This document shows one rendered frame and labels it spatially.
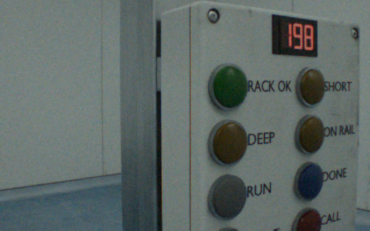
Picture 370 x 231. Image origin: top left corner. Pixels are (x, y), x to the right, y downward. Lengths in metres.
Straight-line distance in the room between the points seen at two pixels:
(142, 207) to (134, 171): 0.03
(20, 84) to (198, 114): 3.96
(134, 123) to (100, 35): 4.26
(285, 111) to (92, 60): 4.25
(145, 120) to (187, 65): 0.07
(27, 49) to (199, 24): 3.99
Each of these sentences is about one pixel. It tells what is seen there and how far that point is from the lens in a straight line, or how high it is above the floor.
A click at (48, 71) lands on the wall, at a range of 4.33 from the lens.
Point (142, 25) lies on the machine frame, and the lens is 0.34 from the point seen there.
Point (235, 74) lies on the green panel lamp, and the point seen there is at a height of 1.04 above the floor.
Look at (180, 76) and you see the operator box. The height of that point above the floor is 1.04.
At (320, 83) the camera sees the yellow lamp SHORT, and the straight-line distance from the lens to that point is 0.34.
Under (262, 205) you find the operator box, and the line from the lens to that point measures 0.32.
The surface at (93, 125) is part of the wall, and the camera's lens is 4.56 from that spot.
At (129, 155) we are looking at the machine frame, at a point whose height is 0.97.
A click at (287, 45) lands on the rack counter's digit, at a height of 1.06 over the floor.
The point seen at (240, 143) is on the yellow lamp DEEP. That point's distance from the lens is 0.29.
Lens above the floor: 1.03
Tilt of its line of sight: 3 degrees down
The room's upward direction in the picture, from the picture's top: straight up
